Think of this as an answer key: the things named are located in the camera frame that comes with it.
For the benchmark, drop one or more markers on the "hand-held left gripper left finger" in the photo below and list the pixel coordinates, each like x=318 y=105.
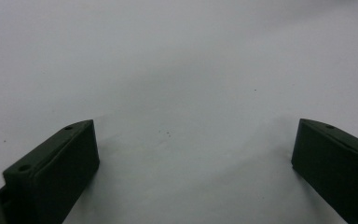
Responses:
x=52 y=174

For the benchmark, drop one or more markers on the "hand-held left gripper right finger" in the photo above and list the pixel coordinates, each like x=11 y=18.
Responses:
x=335 y=168

